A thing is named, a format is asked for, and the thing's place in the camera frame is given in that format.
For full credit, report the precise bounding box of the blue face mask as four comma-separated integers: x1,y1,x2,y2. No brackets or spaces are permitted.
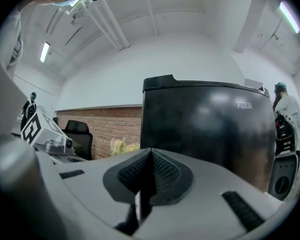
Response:
56,0,81,8

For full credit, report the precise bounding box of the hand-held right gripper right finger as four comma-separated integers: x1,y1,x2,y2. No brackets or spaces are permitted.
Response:
134,147,286,240

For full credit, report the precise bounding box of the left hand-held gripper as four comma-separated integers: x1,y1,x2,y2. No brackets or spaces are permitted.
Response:
20,109,89,165

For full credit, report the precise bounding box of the yellow flower bouquet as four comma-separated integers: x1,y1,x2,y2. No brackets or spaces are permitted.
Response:
110,137,141,158

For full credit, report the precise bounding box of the person's grey sweatshirt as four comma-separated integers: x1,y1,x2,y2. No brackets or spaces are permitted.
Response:
0,2,66,240

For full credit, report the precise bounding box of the ceiling light tube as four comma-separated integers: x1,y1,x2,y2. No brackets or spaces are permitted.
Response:
278,0,300,34
39,41,51,64

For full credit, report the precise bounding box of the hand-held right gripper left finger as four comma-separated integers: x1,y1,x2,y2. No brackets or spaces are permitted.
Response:
36,147,152,240

